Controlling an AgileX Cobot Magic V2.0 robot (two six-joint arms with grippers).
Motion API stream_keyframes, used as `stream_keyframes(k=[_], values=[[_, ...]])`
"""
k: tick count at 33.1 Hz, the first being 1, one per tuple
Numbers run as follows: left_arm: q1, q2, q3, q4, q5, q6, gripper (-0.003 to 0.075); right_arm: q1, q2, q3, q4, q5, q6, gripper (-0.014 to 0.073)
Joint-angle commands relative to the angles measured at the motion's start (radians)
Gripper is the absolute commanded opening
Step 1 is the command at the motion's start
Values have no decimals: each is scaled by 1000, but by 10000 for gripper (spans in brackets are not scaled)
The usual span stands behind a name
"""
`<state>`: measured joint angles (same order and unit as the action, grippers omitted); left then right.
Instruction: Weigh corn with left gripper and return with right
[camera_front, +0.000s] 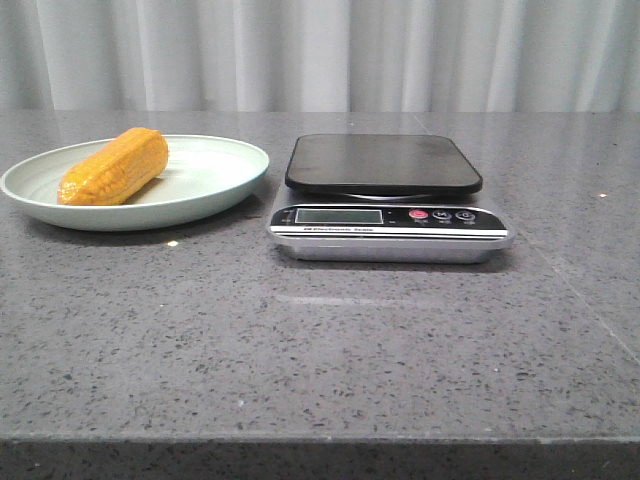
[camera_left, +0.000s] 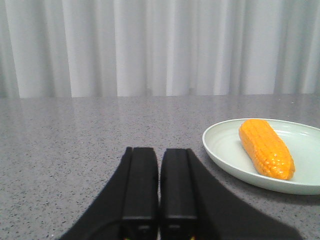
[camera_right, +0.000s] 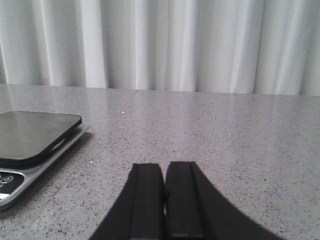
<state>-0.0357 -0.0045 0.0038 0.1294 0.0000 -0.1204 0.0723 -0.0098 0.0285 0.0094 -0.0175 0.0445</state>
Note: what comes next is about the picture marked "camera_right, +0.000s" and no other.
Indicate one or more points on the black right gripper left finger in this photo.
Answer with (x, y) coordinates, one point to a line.
(138, 212)

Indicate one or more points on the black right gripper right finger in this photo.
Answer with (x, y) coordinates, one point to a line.
(196, 210)

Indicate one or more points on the silver digital kitchen scale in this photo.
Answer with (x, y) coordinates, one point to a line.
(30, 143)

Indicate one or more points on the white pleated curtain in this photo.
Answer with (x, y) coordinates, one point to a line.
(221, 46)

